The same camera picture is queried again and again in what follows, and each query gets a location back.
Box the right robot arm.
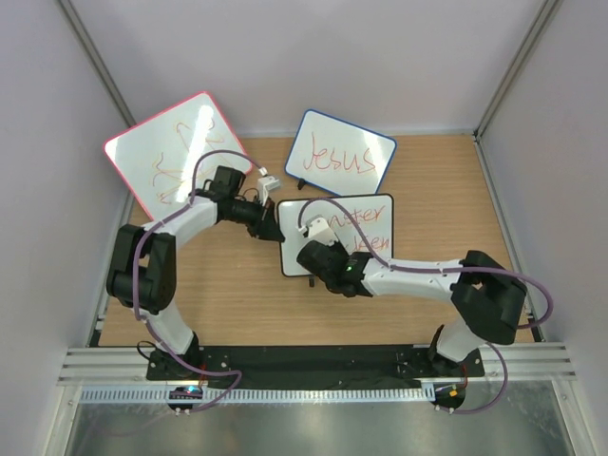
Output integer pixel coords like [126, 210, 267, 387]
[296, 240, 527, 376]

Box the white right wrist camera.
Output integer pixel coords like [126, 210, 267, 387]
[299, 216, 338, 246]

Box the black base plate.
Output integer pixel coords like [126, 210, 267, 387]
[146, 345, 485, 389]

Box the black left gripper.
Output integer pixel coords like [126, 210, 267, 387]
[225, 196, 285, 242]

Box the aluminium frame rail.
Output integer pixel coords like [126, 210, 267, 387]
[57, 345, 153, 387]

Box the slotted cable duct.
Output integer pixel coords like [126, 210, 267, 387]
[80, 384, 435, 407]

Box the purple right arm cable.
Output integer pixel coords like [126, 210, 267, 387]
[296, 197, 555, 415]

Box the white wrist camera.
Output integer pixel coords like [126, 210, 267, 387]
[256, 175, 281, 205]
[299, 216, 338, 246]

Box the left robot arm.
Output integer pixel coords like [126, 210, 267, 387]
[106, 166, 285, 380]

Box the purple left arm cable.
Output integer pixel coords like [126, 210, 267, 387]
[134, 149, 270, 410]

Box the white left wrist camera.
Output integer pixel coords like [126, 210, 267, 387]
[256, 175, 281, 205]

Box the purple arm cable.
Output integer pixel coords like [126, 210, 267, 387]
[134, 149, 270, 410]
[296, 197, 555, 415]

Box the blue framed whiteboard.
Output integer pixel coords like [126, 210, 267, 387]
[284, 109, 397, 196]

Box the black framed whiteboard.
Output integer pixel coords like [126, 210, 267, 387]
[277, 194, 394, 277]

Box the pink framed whiteboard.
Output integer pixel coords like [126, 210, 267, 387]
[104, 92, 253, 219]

